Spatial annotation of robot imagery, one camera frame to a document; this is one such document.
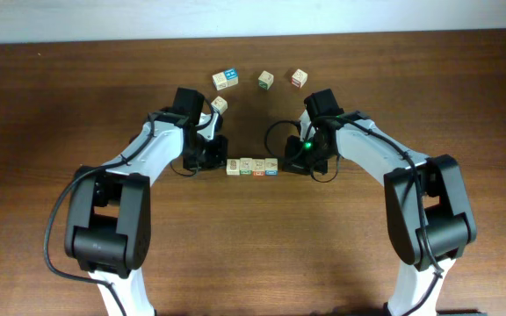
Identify yellow letter wooden block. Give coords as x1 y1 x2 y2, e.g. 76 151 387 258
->
226 159 241 176

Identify blue label wooden block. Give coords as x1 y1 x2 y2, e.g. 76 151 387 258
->
264 158 278 176

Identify green label wooden block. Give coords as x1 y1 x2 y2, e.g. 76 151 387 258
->
239 157 254 175

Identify red label wooden block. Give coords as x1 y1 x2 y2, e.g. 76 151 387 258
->
252 159 265 176

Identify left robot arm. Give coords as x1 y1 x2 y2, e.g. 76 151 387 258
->
64 88 228 315

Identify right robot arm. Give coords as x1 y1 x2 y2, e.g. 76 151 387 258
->
282 90 477 315

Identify blue number five block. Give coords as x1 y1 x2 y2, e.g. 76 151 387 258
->
201 125 214 139

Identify blue edged wooden block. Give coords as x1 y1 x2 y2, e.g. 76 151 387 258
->
211 96 228 115

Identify plain wooden block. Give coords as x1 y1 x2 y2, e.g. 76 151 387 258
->
213 72 228 90

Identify red wooden block far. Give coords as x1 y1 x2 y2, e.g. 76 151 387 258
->
291 68 308 89

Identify blue top wooden block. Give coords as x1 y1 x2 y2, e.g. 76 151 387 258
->
223 68 239 87

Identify green wooden block far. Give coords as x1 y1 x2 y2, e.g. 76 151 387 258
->
258 70 274 90

